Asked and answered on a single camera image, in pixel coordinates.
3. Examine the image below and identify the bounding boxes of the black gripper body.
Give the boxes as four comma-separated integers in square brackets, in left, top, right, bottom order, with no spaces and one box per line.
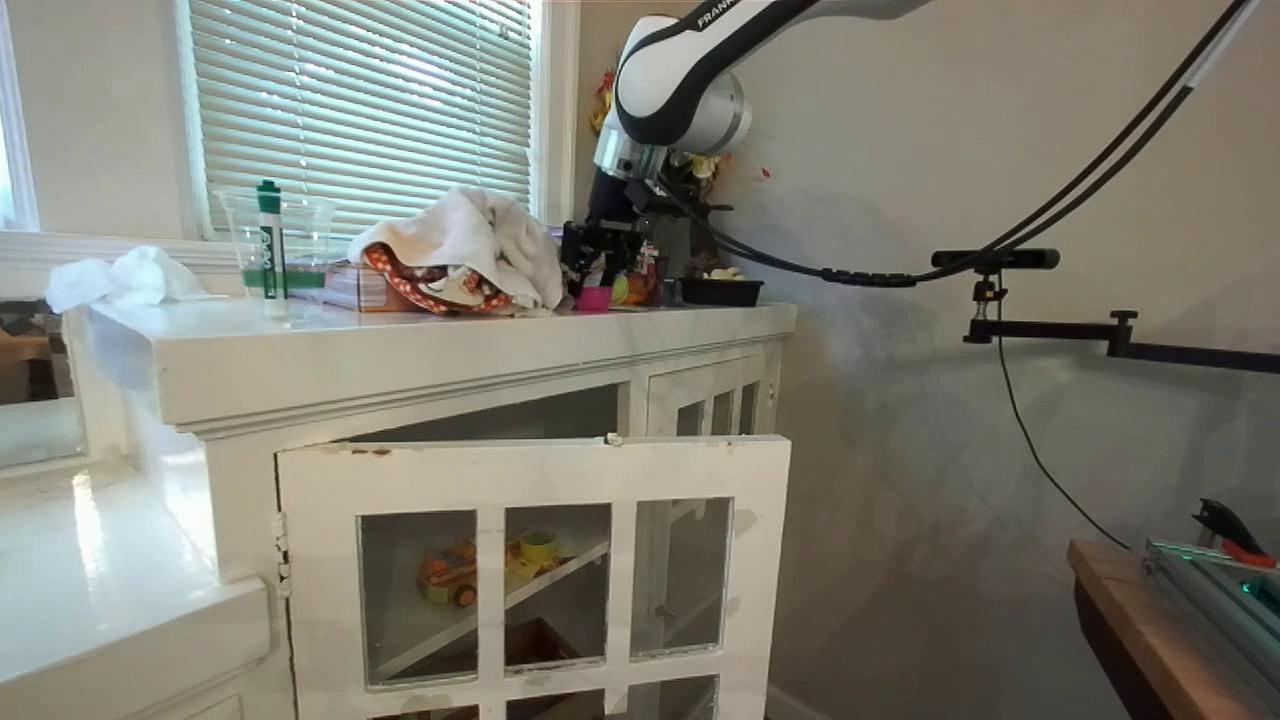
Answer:
[571,173,679,264]

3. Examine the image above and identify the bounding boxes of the black box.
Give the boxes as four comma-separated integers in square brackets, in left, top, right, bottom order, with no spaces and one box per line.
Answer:
[677,267,768,310]

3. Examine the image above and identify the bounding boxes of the dark flower vase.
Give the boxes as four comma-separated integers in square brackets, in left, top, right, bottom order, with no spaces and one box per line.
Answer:
[649,184,723,281]

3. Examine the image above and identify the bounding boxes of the yellow flower bouquet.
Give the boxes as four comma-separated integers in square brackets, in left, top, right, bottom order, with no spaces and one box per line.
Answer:
[588,63,775,189]

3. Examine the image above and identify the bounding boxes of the white towel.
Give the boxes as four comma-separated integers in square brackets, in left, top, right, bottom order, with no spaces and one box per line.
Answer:
[349,184,571,315]

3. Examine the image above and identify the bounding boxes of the tall white cabinet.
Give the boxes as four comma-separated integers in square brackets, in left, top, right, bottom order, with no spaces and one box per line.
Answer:
[59,291,802,720]

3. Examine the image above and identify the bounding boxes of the white glass-paned cabinet door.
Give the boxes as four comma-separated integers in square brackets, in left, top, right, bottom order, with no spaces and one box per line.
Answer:
[273,427,794,720]

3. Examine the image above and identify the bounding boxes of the wide white window blinds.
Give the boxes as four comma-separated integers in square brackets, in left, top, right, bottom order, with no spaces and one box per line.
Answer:
[184,0,541,251]

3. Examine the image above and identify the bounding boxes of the clear plastic container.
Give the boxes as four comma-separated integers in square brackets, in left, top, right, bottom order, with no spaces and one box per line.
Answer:
[211,184,345,289]

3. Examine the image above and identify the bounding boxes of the yellow-green toy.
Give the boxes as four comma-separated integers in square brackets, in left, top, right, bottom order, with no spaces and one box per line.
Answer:
[502,529,571,580]

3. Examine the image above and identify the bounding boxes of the orange toy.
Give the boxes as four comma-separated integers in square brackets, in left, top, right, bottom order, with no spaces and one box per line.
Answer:
[410,535,485,613]

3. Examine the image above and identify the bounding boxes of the white cloth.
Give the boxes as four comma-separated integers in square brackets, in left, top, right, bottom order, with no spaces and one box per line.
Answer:
[39,242,203,319]

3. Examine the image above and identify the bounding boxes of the low white drawer cabinet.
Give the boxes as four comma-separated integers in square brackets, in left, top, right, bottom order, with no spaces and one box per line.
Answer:
[0,456,292,720]

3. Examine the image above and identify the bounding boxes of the wooden table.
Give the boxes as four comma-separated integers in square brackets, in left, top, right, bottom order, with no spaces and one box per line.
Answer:
[1065,535,1280,720]

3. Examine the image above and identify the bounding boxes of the black and red tool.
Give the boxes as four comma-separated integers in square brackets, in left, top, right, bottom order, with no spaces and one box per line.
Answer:
[1188,492,1272,568]

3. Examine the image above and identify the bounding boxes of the teal glass panel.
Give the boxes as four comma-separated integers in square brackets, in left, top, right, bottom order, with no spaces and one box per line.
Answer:
[1149,535,1280,671]

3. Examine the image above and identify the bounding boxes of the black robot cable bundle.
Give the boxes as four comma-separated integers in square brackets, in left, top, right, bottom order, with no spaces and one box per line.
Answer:
[695,0,1265,291]

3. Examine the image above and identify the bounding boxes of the black stereo camera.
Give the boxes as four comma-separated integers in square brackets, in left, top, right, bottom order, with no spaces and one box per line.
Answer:
[928,243,1065,275]

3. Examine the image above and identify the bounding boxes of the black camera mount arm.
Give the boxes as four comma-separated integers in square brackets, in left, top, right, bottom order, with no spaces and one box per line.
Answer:
[958,267,1280,376]

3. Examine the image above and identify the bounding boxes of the black camera cable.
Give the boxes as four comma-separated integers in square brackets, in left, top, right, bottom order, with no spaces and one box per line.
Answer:
[992,331,1139,552]

